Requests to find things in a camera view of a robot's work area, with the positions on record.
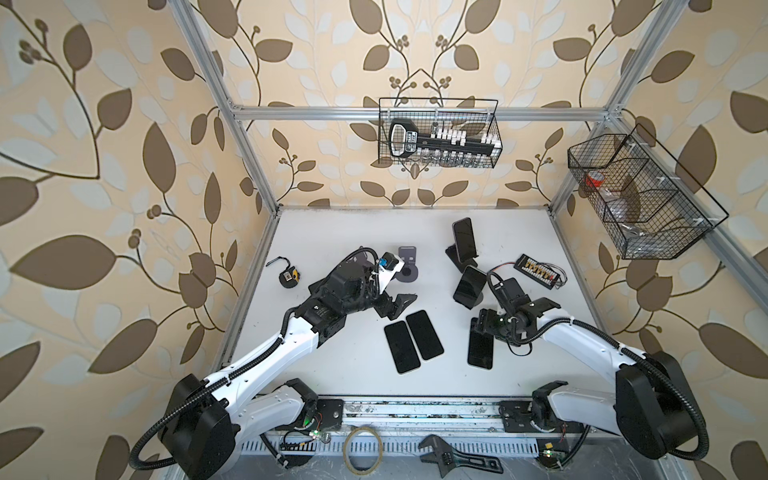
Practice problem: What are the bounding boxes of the silver-edged black phone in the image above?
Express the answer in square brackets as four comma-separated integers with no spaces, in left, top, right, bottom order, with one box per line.
[406,310,444,360]

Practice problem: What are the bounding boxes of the purple round middle phone stand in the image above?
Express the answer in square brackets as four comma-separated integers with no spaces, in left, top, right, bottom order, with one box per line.
[395,246,419,283]

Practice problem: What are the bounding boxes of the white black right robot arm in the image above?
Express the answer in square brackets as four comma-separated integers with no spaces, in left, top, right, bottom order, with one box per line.
[475,271,710,461]

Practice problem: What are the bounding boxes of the black wire basket back wall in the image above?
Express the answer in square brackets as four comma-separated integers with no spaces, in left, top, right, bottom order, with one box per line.
[378,96,503,169]

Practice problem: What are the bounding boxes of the black circuit board with wires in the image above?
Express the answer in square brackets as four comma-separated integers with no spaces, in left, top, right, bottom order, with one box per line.
[486,254,568,290]

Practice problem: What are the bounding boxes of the brown tape roll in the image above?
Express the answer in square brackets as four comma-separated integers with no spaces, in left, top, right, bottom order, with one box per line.
[342,426,384,477]

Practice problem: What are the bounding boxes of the dark right phone stand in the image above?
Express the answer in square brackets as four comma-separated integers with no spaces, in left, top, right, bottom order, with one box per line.
[445,245,478,273]

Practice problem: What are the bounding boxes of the dark phone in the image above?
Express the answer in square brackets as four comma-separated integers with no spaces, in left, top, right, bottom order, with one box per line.
[384,321,421,374]

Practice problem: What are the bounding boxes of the aluminium frame post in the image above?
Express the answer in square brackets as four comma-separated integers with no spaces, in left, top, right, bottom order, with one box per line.
[169,0,280,217]

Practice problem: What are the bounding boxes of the black socket set holder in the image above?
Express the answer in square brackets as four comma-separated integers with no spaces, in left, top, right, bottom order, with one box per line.
[383,118,503,168]

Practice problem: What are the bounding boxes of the green-cased phone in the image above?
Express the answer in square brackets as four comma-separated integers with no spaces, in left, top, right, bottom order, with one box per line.
[453,266,487,309]

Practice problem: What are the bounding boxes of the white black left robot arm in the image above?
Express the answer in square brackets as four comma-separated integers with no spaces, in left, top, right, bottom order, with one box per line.
[128,247,417,479]

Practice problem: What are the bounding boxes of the black adjustable wrench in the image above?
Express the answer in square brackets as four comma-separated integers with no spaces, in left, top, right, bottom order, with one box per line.
[418,434,504,479]

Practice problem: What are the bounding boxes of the red capped item in basket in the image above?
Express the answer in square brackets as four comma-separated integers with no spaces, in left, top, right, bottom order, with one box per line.
[585,170,605,190]

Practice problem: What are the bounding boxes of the black wire basket right wall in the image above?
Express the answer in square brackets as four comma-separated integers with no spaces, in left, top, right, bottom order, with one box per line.
[567,124,729,260]

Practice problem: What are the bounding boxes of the black wire basket wall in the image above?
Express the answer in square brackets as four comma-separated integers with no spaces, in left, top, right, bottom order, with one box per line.
[567,124,729,260]
[378,96,503,169]

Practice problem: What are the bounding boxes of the yellow black tape measure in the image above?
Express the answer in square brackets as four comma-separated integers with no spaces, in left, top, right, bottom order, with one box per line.
[265,256,300,289]

